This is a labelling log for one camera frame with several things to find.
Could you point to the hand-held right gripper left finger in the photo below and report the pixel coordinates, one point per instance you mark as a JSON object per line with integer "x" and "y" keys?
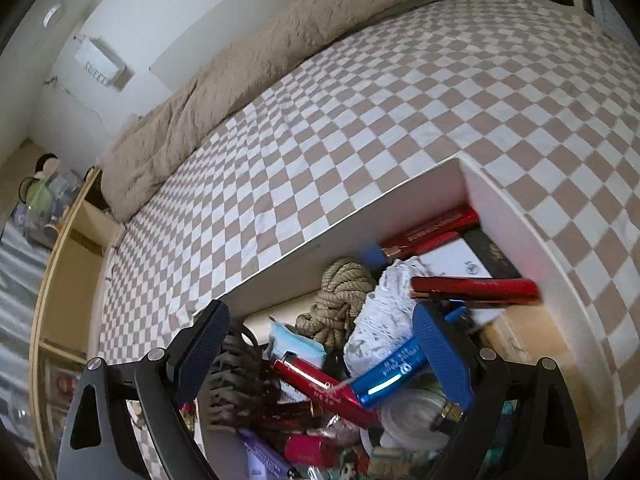
{"x": 200, "y": 355}

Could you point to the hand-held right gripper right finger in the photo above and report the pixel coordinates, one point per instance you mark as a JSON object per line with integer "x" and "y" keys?
{"x": 442, "y": 355}

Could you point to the brown hair claw clip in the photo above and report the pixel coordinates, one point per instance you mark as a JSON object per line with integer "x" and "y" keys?
{"x": 235, "y": 380}

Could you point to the blue metallic lighter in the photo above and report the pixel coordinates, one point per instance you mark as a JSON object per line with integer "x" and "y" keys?
{"x": 395, "y": 365}

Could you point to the white shoe box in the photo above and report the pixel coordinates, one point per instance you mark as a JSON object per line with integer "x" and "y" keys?
{"x": 350, "y": 230}

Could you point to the white round container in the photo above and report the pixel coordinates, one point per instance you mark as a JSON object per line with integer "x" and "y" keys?
{"x": 410, "y": 420}

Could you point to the white lace cloth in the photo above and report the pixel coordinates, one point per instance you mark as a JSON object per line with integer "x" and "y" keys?
{"x": 380, "y": 310}

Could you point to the wooden sticks bundle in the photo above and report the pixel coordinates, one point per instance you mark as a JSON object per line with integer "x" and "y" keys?
{"x": 525, "y": 340}

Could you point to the face mask packet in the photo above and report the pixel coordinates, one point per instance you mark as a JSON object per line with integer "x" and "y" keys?
{"x": 300, "y": 342}

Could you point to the black flat box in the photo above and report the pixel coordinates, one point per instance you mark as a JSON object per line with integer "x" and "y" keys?
{"x": 495, "y": 257}

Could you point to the purple box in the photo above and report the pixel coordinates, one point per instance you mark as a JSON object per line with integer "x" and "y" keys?
{"x": 265, "y": 455}

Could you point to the red rectangular box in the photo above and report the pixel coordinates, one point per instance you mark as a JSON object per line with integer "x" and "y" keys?
{"x": 430, "y": 232}

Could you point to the pink red box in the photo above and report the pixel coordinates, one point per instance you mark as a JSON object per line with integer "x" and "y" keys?
{"x": 312, "y": 449}

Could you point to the wooden headboard shelf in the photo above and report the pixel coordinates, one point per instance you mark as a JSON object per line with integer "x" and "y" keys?
{"x": 75, "y": 260}

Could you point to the grey striped curtain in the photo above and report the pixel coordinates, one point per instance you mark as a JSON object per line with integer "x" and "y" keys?
{"x": 20, "y": 310}

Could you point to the beige quilted blanket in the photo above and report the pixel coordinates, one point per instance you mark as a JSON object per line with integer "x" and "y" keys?
{"x": 260, "y": 75}

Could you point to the hanging white bag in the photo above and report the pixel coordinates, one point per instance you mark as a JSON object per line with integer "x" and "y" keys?
{"x": 102, "y": 65}

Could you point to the round ceiling light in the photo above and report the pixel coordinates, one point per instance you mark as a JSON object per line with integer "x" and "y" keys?
{"x": 53, "y": 15}

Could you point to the red doll in frame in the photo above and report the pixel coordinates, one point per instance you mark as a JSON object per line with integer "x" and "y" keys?
{"x": 65, "y": 385}

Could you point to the white wall panel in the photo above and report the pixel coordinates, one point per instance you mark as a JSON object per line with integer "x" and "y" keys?
{"x": 210, "y": 45}

